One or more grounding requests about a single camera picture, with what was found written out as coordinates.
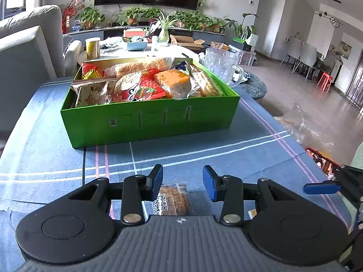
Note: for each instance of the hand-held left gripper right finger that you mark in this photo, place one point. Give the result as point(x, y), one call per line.
point(208, 182)

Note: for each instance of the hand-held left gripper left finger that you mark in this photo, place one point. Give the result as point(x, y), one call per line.
point(157, 181)

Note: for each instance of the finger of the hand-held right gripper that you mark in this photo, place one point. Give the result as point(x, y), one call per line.
point(322, 188)

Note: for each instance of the brown cake clear packet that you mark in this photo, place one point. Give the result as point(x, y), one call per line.
point(174, 201)

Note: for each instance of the green cardboard box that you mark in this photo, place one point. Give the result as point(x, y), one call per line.
point(141, 124)

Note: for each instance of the red round cracker packet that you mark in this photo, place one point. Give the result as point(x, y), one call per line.
point(144, 89)

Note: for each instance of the orange label cake packet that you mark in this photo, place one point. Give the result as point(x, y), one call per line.
point(173, 80)

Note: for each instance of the brown nut print snack packet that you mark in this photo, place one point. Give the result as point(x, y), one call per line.
point(93, 95)

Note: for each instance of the blue snack packet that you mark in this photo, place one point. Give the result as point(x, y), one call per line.
point(184, 65)

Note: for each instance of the yellow snack packet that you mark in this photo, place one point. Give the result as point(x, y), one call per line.
point(92, 75)

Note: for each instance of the red lattice print snack packet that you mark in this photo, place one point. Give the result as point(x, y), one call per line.
point(90, 67)

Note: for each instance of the small orange snack packet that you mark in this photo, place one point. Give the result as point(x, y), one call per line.
point(251, 214)

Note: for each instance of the clear plastic bag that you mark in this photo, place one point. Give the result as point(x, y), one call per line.
point(297, 119)

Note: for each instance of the dark round marble table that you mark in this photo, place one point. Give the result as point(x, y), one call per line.
point(255, 86)

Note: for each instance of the red stool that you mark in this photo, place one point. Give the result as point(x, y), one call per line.
point(326, 78)

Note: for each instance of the blue striped tablecloth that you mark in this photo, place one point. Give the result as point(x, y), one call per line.
point(42, 147)

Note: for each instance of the glass mug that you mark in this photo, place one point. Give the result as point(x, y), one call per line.
point(221, 62)

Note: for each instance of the white round table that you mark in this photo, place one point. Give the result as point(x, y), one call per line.
point(175, 51)

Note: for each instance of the white plastic storage box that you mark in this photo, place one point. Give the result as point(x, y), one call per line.
point(246, 56)

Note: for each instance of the white dining chair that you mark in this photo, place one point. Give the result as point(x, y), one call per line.
point(292, 48)
point(307, 56)

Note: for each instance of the blue basket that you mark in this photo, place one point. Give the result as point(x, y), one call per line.
point(137, 45)

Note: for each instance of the tan shopping bag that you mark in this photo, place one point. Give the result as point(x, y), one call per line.
point(218, 45)

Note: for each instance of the open cardboard box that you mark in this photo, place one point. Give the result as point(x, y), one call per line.
point(184, 44)

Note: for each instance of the small green box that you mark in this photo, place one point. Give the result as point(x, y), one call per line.
point(239, 40)

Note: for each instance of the spider plant in glass vase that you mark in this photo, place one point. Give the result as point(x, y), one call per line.
point(164, 35)

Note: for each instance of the yellow can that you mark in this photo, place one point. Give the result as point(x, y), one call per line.
point(93, 49)

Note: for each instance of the orange box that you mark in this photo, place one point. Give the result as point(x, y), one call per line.
point(133, 33)

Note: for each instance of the large leafy floor plant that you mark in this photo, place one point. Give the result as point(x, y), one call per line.
point(241, 28)

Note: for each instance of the potted pothos plant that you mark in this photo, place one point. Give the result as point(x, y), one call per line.
point(90, 17)
point(198, 21)
point(136, 14)

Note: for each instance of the grey sofa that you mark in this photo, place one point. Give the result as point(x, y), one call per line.
point(22, 48)

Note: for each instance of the red flower decoration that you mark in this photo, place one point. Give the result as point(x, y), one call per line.
point(69, 10)

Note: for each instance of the round print wall picture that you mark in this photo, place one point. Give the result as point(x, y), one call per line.
point(345, 46)

